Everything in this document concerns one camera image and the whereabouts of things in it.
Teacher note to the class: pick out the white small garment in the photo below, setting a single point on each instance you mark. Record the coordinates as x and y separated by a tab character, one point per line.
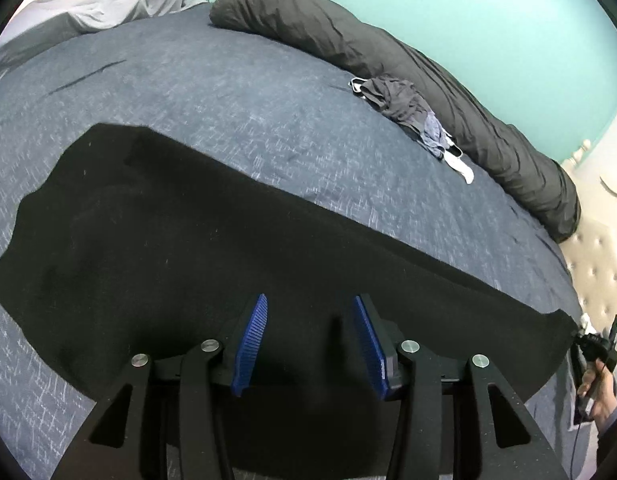
461	167

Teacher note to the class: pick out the black fleece pants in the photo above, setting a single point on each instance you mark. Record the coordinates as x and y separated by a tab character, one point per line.
188	240

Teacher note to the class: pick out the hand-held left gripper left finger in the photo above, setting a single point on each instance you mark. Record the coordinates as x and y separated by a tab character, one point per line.
248	345

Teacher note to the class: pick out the blue patterned bed sheet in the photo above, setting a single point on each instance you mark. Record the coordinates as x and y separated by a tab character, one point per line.
213	90

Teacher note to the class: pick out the blue-grey crumpled garment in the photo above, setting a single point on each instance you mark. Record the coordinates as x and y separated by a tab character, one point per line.
434	135

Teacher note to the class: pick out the light grey pillow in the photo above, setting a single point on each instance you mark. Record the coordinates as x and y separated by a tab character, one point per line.
98	5

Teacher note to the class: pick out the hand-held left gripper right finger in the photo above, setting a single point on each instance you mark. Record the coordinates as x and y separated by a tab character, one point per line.
371	345

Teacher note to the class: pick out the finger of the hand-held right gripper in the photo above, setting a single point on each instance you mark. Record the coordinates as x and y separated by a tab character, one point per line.
584	344

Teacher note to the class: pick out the dark grey crumpled garment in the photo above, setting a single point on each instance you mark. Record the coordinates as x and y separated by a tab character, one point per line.
393	100

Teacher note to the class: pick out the person's right forearm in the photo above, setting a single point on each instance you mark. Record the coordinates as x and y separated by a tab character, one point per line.
613	450

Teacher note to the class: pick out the person's right hand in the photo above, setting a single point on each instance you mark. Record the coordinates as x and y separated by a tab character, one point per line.
608	400

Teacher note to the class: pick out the cream tufted headboard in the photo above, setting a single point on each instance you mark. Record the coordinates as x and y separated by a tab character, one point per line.
598	250

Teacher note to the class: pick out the dark grey rolled duvet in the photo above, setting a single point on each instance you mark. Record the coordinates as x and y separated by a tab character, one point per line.
388	55

